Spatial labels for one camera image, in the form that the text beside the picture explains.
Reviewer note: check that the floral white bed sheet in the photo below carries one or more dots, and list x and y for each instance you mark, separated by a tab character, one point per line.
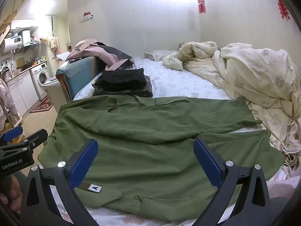
178	82

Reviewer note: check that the white kitchen cabinet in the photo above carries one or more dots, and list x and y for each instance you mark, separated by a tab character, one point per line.
21	91

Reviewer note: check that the person's left hand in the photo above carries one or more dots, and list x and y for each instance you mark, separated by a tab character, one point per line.
11	193

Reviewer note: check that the pink fleece garment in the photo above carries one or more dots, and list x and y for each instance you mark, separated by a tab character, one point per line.
6	98

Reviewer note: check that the wooden staircase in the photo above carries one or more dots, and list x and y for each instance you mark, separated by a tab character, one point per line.
7	28

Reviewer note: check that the white water heater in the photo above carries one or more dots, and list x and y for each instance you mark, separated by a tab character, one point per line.
14	41

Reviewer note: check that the green pants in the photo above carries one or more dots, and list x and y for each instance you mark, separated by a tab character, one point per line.
152	134

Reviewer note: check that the white side table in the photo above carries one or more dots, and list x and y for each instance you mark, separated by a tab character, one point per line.
51	86

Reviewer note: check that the folded camouflage pants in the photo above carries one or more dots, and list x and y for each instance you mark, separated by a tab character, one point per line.
145	91

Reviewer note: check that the floral pillow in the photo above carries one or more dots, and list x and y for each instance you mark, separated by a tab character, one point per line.
157	54

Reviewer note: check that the beige hanging towel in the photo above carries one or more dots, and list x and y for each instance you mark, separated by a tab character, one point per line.
53	44

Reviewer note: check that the pink clothes pile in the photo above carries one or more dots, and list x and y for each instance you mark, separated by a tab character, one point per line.
89	49

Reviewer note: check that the white washing machine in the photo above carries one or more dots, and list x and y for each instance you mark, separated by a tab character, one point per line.
41	77

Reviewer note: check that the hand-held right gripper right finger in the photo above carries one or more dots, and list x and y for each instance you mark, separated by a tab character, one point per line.
208	162

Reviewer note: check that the folded black clothes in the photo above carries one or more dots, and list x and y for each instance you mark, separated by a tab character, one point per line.
122	78

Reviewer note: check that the red hanging wall ornament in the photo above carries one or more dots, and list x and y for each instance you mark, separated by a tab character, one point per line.
283	8
201	2

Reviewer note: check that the white paper sheet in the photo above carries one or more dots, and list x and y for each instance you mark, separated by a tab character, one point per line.
62	57

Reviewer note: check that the dark grey garment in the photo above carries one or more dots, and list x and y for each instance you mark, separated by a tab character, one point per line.
115	51

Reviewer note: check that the white paper tag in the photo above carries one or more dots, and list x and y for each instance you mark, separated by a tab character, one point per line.
95	187

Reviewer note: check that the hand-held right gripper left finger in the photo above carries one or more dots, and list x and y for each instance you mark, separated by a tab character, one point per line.
85	162

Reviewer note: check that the yellow wooden chair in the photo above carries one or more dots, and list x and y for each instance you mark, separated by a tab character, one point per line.
17	121

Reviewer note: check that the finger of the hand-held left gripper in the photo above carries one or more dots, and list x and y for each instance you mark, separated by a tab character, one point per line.
13	133
37	136

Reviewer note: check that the cream bear print quilt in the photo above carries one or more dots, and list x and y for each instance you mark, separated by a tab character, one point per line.
254	75

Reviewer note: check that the red patterned rug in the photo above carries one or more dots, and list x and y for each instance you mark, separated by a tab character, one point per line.
43	104

